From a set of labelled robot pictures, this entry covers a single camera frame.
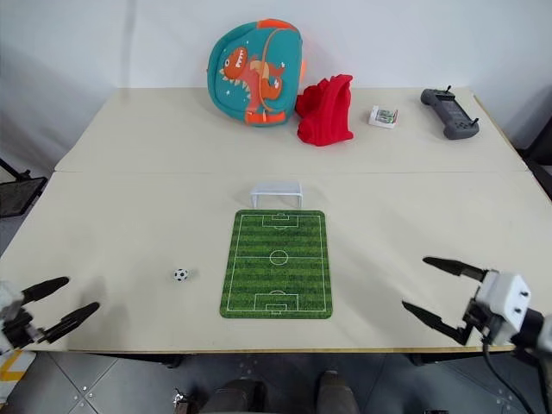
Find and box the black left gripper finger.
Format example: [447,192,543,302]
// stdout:
[42,301,101,345]
[21,276,70,302]

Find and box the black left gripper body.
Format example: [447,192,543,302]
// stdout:
[1,297,49,348]

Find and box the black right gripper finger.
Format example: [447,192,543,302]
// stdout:
[423,256,489,284]
[401,300,472,346]

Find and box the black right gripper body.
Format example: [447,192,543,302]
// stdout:
[461,295,506,346]

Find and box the green soccer field mat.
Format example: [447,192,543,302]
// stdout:
[219,210,335,320]

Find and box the black metal stand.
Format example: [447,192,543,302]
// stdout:
[0,157,47,222]

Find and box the dark rounded robot foot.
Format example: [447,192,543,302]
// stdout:
[317,370,360,414]

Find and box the grey handheld remote controller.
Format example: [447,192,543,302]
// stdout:
[420,85,482,141]

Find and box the small white card box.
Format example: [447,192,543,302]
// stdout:
[367,105,399,129]

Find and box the small white toy goal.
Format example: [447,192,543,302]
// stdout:
[249,181,304,209]

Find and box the red knitted cloth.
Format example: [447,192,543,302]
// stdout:
[295,73,354,148]

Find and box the teal dinosaur backpack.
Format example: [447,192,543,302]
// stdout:
[205,18,308,128]

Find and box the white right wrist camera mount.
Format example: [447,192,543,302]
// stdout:
[474,269,532,345]

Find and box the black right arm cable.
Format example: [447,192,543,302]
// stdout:
[480,338,534,414]

